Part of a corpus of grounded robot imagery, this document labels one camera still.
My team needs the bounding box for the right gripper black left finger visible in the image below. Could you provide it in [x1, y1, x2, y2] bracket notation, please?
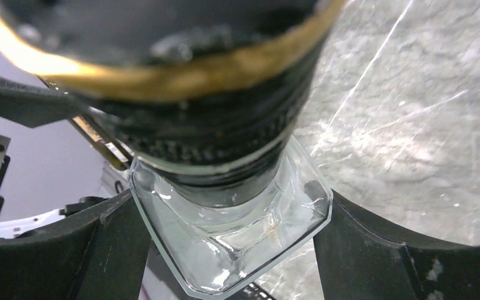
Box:
[0, 191, 150, 299]

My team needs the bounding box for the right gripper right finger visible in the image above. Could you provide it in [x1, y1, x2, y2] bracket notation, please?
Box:
[314, 194, 480, 299]

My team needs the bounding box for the clear bottle black cap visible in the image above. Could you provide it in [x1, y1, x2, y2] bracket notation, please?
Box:
[0, 1, 345, 299]

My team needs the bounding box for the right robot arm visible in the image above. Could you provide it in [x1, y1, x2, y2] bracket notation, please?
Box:
[0, 142, 480, 299]

